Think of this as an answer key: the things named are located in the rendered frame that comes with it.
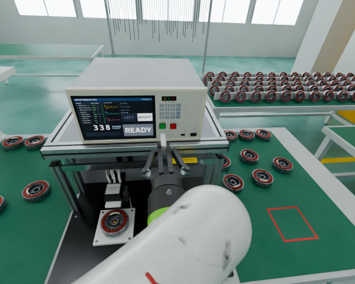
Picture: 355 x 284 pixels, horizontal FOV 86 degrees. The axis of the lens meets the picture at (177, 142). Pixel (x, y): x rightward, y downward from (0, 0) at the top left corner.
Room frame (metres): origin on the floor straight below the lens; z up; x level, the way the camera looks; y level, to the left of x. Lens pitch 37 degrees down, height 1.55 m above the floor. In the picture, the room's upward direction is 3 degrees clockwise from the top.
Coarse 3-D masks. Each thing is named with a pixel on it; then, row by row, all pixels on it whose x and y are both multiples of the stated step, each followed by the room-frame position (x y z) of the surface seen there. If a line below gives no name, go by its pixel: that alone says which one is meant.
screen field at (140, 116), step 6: (126, 114) 0.56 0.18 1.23; (132, 114) 0.56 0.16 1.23; (138, 114) 0.56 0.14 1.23; (144, 114) 0.57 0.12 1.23; (150, 114) 0.57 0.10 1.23; (126, 120) 0.56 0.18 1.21; (132, 120) 0.56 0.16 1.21; (138, 120) 0.56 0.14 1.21; (144, 120) 0.57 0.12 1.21; (150, 120) 0.57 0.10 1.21
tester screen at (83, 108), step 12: (84, 108) 0.54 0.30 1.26; (96, 108) 0.55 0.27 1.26; (108, 108) 0.55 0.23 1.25; (120, 108) 0.56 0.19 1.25; (132, 108) 0.56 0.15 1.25; (144, 108) 0.57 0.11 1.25; (84, 120) 0.54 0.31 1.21; (96, 120) 0.55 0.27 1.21; (108, 120) 0.55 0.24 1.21; (120, 120) 0.56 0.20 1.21; (84, 132) 0.54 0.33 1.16
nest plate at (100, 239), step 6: (102, 210) 0.48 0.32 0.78; (108, 210) 0.48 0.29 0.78; (126, 210) 0.49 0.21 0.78; (132, 210) 0.49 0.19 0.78; (102, 216) 0.45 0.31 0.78; (132, 216) 0.46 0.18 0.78; (120, 222) 0.43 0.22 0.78; (132, 222) 0.43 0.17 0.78; (96, 228) 0.40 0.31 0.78; (132, 228) 0.41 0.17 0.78; (96, 234) 0.37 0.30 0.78; (102, 234) 0.38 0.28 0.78; (126, 234) 0.38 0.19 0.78; (132, 234) 0.38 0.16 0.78; (96, 240) 0.35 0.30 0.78; (102, 240) 0.35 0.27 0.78; (108, 240) 0.36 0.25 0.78; (114, 240) 0.36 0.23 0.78; (120, 240) 0.36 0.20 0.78; (126, 240) 0.36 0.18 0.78
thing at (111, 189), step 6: (120, 174) 0.60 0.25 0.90; (108, 186) 0.51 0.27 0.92; (114, 186) 0.51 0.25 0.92; (120, 186) 0.51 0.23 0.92; (108, 192) 0.48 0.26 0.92; (114, 192) 0.48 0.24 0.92; (120, 192) 0.48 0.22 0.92; (108, 198) 0.46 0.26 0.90; (114, 198) 0.47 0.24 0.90; (120, 198) 0.47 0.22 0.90; (108, 204) 0.45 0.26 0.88; (114, 204) 0.45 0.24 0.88; (120, 204) 0.45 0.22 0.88
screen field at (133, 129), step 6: (126, 126) 0.56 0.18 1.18; (132, 126) 0.56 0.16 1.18; (138, 126) 0.56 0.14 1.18; (144, 126) 0.57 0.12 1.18; (150, 126) 0.57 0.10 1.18; (126, 132) 0.56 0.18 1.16; (132, 132) 0.56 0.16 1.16; (138, 132) 0.56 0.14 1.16; (144, 132) 0.57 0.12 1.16; (150, 132) 0.57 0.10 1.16
